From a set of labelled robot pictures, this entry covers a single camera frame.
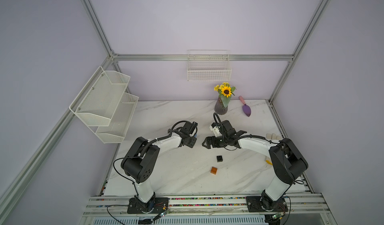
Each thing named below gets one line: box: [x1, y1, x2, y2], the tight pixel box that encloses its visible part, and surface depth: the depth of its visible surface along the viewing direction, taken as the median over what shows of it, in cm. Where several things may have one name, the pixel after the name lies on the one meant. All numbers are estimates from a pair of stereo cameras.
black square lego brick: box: [216, 155, 223, 163], surface depth 90 cm
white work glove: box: [266, 133, 283, 140], surface depth 103 cm
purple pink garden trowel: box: [239, 95, 251, 117], surface depth 117 cm
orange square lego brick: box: [210, 166, 218, 175], surface depth 86 cm
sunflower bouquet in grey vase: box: [214, 82, 236, 115], surface depth 95 cm
